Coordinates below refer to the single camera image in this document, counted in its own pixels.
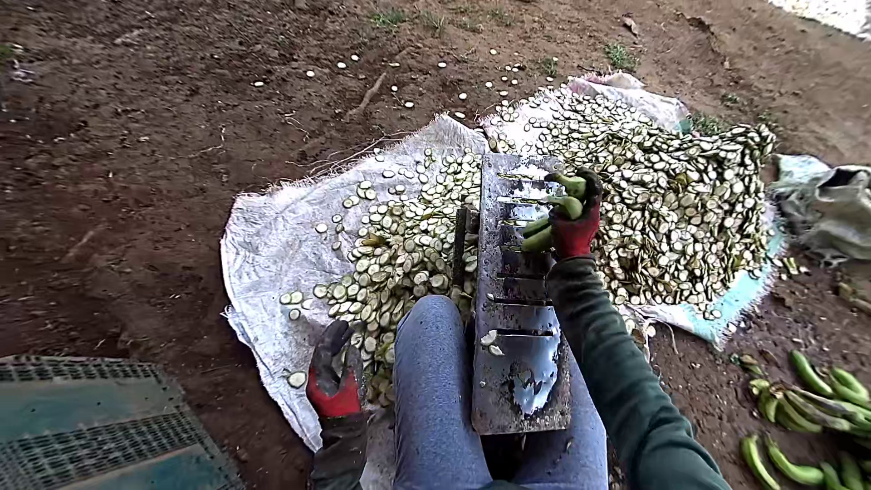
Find person's left hand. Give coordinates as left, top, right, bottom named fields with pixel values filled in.
left=306, top=320, right=366, bottom=419

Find person's right hand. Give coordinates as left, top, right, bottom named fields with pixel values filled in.
left=548, top=167, right=604, bottom=260

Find person's left forearm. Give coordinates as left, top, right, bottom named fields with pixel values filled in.
left=311, top=412, right=370, bottom=490

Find person's right forearm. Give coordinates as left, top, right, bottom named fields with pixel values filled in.
left=546, top=255, right=733, bottom=490

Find person's legs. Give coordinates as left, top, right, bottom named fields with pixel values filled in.
left=393, top=294, right=608, bottom=490

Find large pile of banana slices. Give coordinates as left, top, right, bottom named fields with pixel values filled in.
left=487, top=88, right=777, bottom=321

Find dark wooden bar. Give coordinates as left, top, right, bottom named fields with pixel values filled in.
left=452, top=205, right=480, bottom=295

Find metal slicing board with slots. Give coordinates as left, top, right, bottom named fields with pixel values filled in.
left=471, top=153, right=572, bottom=436

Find white woven sack cloth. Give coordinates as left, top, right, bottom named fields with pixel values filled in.
left=220, top=113, right=489, bottom=490

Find white and turquoise sack cloth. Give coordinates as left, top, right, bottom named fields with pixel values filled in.
left=480, top=73, right=785, bottom=350

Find scattered banana slices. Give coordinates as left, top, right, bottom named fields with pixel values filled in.
left=253, top=48, right=526, bottom=122

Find crumpled grey-green sack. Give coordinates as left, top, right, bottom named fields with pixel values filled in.
left=773, top=154, right=871, bottom=266

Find green plastic crate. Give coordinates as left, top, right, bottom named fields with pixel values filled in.
left=0, top=354, right=246, bottom=490

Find pile of unpeeled bananas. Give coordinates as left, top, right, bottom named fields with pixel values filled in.
left=740, top=350, right=871, bottom=490

